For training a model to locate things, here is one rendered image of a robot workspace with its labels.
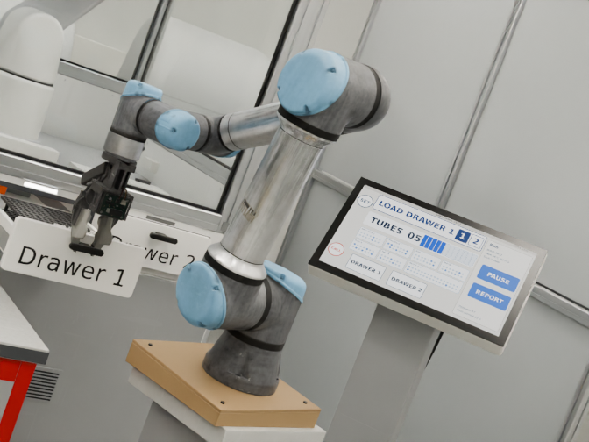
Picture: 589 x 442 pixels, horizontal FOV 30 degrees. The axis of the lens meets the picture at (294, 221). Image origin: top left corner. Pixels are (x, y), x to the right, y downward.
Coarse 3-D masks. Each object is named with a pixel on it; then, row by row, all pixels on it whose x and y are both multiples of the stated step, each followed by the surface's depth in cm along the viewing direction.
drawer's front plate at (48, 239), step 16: (16, 224) 217; (32, 224) 218; (48, 224) 221; (16, 240) 218; (32, 240) 219; (48, 240) 221; (64, 240) 222; (80, 240) 224; (112, 240) 228; (16, 256) 219; (32, 256) 220; (48, 256) 222; (64, 256) 223; (80, 256) 225; (96, 256) 227; (112, 256) 229; (128, 256) 230; (144, 256) 232; (16, 272) 220; (32, 272) 221; (48, 272) 223; (80, 272) 226; (96, 272) 228; (112, 272) 230; (128, 272) 231; (96, 288) 229; (112, 288) 231; (128, 288) 232
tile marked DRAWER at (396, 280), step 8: (392, 272) 271; (392, 280) 270; (400, 280) 270; (408, 280) 270; (416, 280) 270; (400, 288) 268; (408, 288) 268; (416, 288) 268; (424, 288) 268; (416, 296) 267
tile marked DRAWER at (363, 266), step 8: (352, 256) 274; (360, 256) 274; (352, 264) 273; (360, 264) 273; (368, 264) 272; (376, 264) 272; (360, 272) 271; (368, 272) 271; (376, 272) 271; (384, 272) 271; (376, 280) 270
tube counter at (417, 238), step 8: (408, 232) 278; (416, 232) 278; (408, 240) 277; (416, 240) 277; (424, 240) 277; (432, 240) 277; (440, 240) 277; (424, 248) 275; (432, 248) 275; (440, 248) 275; (448, 248) 275; (456, 248) 275; (448, 256) 274; (456, 256) 274; (464, 256) 274; (472, 256) 274; (464, 264) 272; (472, 264) 272
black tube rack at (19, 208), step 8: (8, 200) 244; (16, 200) 248; (16, 208) 239; (24, 208) 242; (32, 208) 245; (40, 208) 249; (48, 208) 252; (8, 216) 243; (16, 216) 246; (24, 216) 234; (32, 216) 237; (40, 216) 240; (48, 216) 243; (56, 216) 247; (64, 216) 251; (64, 224) 241
